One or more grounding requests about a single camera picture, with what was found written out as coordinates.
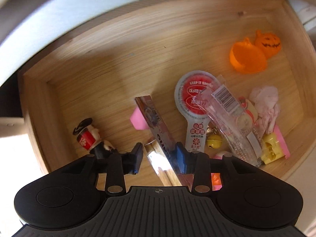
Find black red figurine keychain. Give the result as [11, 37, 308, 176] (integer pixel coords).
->
[72, 118, 118, 159]

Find biscuit stick snack pack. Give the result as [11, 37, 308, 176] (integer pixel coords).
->
[135, 95, 183, 186]

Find clear barcode plastic packet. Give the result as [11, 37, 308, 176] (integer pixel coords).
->
[193, 77, 263, 167]

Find red hawthorn snack packet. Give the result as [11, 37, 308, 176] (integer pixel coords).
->
[174, 70, 218, 152]

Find yellow toy block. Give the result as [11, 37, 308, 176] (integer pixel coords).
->
[260, 133, 285, 165]

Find pink card package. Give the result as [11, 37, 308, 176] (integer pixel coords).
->
[274, 124, 290, 159]

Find orange pumpkin shell hollow half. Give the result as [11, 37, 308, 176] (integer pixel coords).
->
[229, 38, 267, 74]

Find orange jack-o-lantern face half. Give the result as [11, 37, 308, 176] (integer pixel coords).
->
[254, 30, 282, 59]

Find wooden drawer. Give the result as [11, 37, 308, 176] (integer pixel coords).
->
[19, 0, 315, 180]

